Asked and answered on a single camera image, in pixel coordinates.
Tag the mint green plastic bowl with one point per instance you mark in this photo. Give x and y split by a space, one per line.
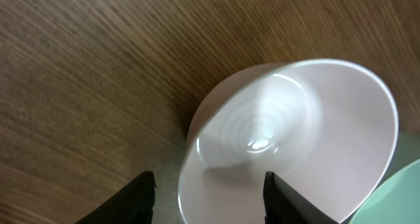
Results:
396 201

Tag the pink plastic bowl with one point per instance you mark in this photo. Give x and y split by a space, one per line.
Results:
326 128

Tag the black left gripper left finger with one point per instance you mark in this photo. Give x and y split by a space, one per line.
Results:
133 204

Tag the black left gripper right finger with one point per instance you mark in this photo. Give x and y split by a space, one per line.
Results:
284 205

